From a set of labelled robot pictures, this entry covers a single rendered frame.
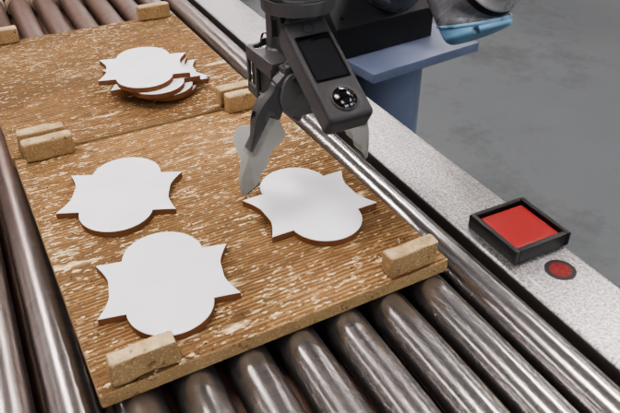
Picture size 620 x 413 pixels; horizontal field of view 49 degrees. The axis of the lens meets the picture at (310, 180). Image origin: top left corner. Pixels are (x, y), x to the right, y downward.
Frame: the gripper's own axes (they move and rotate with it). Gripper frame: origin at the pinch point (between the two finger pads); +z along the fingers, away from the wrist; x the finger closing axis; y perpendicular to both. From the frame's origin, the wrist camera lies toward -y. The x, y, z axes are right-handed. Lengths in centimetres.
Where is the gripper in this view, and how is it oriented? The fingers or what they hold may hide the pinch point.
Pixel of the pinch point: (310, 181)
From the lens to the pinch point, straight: 73.3
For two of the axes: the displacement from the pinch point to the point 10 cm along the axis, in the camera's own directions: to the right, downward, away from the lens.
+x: -8.7, 2.7, -4.1
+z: 0.1, 8.4, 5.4
